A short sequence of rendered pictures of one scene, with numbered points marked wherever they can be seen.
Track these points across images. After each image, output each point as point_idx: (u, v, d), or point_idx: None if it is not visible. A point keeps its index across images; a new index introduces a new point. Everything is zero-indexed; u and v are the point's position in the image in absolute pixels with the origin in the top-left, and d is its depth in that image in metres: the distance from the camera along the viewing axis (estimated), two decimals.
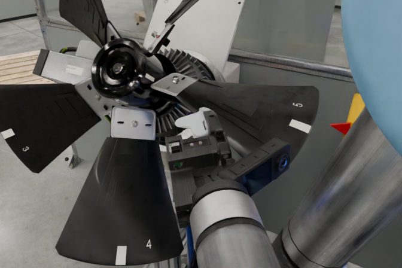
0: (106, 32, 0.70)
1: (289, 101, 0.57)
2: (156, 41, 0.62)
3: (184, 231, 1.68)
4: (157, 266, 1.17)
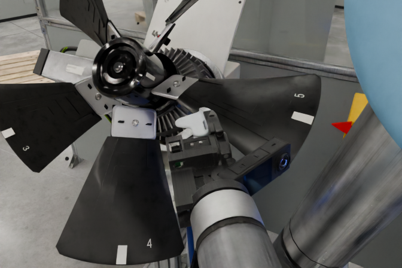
0: (107, 32, 0.70)
1: (291, 93, 0.56)
2: (157, 40, 0.62)
3: (185, 231, 1.68)
4: (158, 265, 1.17)
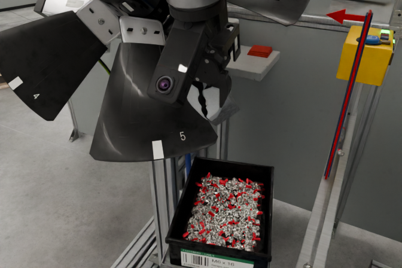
0: None
1: (182, 128, 0.60)
2: None
3: None
4: (157, 215, 1.18)
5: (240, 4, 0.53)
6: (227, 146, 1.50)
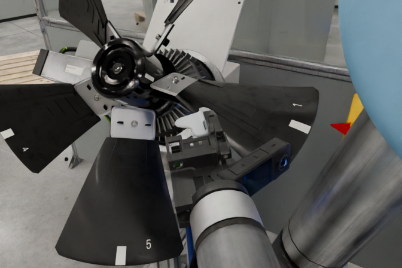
0: (168, 24, 0.65)
1: (149, 235, 0.61)
2: (157, 87, 0.59)
3: (184, 231, 1.68)
4: (157, 266, 1.17)
5: None
6: None
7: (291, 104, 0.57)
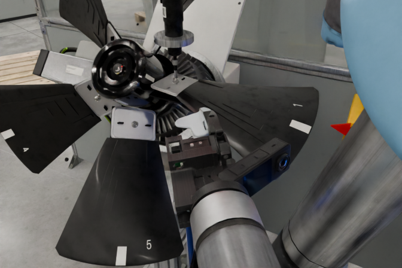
0: None
1: (150, 236, 0.61)
2: (157, 88, 0.60)
3: (184, 231, 1.68)
4: (157, 266, 1.17)
5: (227, 139, 0.51)
6: None
7: (292, 104, 0.57)
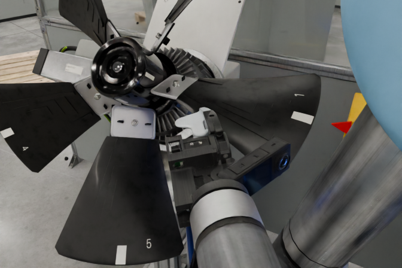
0: (168, 23, 0.64)
1: (149, 235, 0.60)
2: (157, 93, 0.60)
3: (184, 231, 1.68)
4: (157, 266, 1.17)
5: (228, 138, 0.51)
6: None
7: (293, 95, 0.56)
